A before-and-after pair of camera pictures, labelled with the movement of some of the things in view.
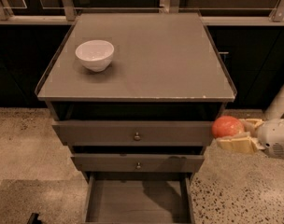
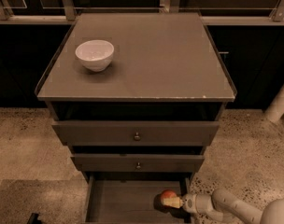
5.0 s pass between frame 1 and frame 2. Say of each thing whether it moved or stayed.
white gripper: moved
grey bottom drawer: stayed
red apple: moved
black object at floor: stayed
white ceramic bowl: stayed
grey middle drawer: stayed
